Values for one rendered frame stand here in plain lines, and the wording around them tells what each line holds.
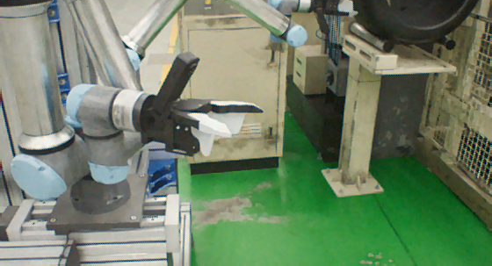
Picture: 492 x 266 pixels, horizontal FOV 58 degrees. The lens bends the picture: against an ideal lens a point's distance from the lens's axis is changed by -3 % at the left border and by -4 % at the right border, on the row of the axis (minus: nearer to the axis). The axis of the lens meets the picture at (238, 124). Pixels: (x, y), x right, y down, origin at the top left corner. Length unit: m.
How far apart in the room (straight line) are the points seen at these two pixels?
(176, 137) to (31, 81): 0.31
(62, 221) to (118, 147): 0.32
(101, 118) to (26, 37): 0.20
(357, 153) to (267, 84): 0.60
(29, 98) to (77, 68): 0.35
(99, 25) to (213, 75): 1.47
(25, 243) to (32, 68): 0.50
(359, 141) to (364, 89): 0.29
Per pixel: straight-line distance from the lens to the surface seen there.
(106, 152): 0.88
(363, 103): 2.35
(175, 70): 0.76
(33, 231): 1.25
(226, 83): 2.40
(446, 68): 2.04
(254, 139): 2.56
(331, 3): 1.83
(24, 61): 0.91
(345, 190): 2.53
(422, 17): 2.20
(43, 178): 0.96
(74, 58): 1.26
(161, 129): 0.80
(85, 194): 1.13
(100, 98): 0.84
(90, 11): 0.96
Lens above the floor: 1.37
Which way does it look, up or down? 25 degrees down
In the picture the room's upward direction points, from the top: straight up
